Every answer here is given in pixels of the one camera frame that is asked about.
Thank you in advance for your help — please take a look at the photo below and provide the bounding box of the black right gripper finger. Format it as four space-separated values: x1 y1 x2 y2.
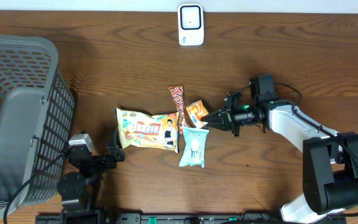
201 107 229 122
207 119 232 131

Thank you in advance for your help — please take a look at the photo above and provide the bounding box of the orange tissue packet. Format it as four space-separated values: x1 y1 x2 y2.
186 100 209 128

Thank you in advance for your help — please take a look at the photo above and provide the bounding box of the light teal snack packet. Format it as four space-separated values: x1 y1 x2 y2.
179 127 209 168

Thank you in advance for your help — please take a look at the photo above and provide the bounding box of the yellow snack chip bag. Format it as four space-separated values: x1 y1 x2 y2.
116 108 179 153

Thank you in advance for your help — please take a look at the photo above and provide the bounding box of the red Top chocolate bar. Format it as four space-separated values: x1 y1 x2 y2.
168 85 191 135

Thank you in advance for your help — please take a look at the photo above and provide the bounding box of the grey plastic mesh basket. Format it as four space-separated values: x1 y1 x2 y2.
0 35 75 219

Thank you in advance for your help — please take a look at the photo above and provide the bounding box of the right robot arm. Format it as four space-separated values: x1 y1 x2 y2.
202 75 358 223

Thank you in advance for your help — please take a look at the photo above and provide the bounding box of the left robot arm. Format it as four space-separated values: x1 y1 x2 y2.
57 129 125 223

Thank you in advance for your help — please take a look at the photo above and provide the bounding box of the white barcode scanner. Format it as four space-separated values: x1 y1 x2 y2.
177 3 204 46

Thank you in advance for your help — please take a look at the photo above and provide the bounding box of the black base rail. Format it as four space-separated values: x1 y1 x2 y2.
35 212 284 224

